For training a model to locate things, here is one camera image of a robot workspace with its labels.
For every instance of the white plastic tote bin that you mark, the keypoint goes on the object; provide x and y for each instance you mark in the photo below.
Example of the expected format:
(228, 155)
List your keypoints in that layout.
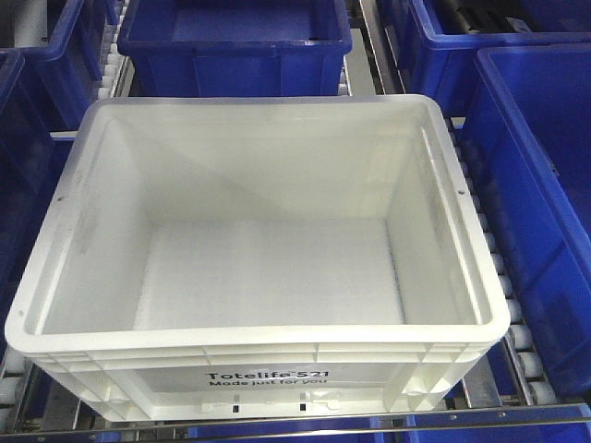
(221, 258)

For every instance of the blue bin behind tote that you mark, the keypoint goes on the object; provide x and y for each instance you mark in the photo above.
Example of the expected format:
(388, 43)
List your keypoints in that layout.
(236, 48)

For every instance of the blue bin back right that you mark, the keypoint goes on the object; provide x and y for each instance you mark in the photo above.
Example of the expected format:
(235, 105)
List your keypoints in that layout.
(435, 43)

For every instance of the blue bin front right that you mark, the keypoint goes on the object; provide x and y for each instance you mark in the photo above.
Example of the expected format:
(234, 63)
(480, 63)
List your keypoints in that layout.
(526, 140)

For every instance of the blue bin front left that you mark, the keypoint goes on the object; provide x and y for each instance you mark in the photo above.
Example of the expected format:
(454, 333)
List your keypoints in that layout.
(30, 166)

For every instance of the blue bin back left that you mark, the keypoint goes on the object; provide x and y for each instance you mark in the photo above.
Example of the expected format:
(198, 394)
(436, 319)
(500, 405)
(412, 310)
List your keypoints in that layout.
(61, 42)

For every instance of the blue bin lower shelf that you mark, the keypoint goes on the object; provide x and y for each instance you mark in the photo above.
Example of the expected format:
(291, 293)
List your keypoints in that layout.
(452, 427)

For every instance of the right side roller track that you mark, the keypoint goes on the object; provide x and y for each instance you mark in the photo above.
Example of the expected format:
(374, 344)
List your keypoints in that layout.
(518, 352)

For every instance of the roller track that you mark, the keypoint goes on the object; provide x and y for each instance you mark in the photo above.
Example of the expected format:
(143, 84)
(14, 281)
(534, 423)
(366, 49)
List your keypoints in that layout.
(15, 378)
(518, 352)

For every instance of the left side roller track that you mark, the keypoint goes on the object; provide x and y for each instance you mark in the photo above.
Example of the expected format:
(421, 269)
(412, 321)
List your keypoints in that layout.
(15, 378)

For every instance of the steel front shelf rail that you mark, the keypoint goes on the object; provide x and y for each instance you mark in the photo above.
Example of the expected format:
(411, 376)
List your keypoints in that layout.
(83, 435)

